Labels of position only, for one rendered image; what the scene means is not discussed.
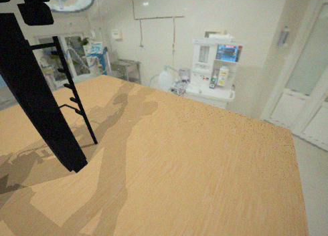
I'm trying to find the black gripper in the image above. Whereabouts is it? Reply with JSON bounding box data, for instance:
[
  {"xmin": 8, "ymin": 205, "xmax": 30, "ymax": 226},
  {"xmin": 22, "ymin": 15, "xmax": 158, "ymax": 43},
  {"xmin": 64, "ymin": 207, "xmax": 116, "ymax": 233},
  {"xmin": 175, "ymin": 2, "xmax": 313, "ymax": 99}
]
[{"xmin": 17, "ymin": 0, "xmax": 54, "ymax": 26}]

